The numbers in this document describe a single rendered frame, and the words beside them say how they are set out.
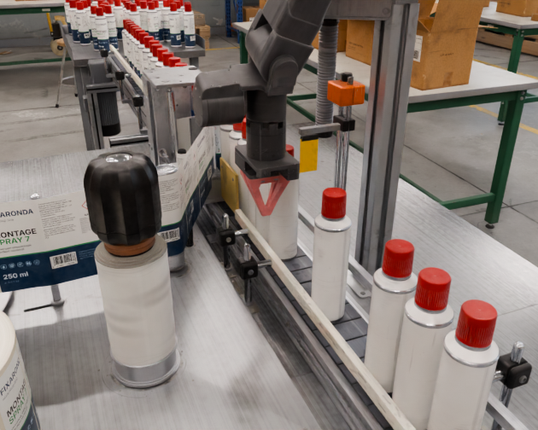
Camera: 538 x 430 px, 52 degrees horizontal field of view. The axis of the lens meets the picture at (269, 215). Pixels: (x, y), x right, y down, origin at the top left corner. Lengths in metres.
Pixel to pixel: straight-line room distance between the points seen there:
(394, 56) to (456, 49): 1.75
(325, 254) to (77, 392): 0.37
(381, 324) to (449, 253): 0.50
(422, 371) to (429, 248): 0.54
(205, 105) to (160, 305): 0.26
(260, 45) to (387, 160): 0.31
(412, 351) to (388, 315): 0.06
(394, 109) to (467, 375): 0.45
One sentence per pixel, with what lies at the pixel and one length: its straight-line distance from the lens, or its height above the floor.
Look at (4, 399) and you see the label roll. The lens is 0.62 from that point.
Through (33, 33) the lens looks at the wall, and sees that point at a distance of 8.35.
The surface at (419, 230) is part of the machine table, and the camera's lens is 1.21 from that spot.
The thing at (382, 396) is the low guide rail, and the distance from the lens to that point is 0.69.
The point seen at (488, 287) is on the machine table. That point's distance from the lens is 1.07.
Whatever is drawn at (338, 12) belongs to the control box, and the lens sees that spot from 0.83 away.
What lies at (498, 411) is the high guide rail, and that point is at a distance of 0.64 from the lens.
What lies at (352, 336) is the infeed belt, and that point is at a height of 0.88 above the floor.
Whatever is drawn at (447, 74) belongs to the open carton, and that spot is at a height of 0.84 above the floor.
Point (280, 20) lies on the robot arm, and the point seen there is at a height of 1.30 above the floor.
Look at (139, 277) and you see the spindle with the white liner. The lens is 0.65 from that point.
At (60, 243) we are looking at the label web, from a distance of 0.87.
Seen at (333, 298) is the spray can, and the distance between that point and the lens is 0.81.
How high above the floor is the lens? 1.40
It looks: 28 degrees down
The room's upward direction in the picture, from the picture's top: straight up
